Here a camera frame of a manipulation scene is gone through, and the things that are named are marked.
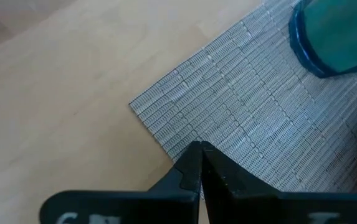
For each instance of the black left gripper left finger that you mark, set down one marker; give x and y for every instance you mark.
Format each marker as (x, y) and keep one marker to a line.
(172, 202)

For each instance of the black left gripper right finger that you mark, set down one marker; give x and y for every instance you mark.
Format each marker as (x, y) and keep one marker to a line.
(243, 205)

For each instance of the teal faceted plastic cup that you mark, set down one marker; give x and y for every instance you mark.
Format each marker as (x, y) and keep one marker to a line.
(337, 34)

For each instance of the grey woven placemat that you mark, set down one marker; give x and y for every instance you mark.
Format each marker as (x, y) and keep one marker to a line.
(259, 109)

